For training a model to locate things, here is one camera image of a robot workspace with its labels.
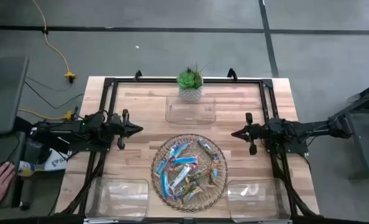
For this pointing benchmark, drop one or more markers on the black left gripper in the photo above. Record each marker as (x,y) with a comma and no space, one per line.
(117,126)

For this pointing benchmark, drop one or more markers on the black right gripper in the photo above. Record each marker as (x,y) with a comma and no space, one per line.
(257,132)

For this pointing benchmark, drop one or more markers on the blue chocolate chip granola bar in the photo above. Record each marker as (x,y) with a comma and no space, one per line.
(205,145)

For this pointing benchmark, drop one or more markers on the light blue raisin granola bar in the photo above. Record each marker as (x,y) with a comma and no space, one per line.
(171,152)

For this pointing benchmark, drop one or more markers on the blue red-ended granola bar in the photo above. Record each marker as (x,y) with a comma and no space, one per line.
(185,160)
(165,185)
(181,150)

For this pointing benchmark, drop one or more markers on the green chocolate chip granola bar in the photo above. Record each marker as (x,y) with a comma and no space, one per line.
(197,176)

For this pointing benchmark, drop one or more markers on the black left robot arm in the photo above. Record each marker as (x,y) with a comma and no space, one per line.
(66,130)

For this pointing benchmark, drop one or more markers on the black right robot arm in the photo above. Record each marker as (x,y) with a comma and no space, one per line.
(296,129)

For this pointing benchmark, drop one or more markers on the blue orange-ended granola bar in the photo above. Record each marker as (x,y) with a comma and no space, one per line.
(161,166)

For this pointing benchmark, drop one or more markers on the clear plastic bin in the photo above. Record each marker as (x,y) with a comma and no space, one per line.
(259,202)
(203,115)
(115,199)

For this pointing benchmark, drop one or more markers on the black table clamp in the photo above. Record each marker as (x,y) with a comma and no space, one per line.
(137,75)
(232,74)

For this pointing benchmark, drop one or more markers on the succulent in patterned pot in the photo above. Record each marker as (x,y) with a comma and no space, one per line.
(190,93)

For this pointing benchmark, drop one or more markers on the round woven wicker basket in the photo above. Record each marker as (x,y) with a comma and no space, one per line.
(209,196)

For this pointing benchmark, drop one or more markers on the white printed bag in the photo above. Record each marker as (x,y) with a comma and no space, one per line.
(56,161)

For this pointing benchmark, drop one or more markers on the plastic bottle yellow label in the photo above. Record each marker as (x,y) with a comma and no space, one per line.
(25,168)

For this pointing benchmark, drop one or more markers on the small black round knob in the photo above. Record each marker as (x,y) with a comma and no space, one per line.
(24,206)

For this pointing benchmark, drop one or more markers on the dark grey laptop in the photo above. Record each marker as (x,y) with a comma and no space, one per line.
(3,93)

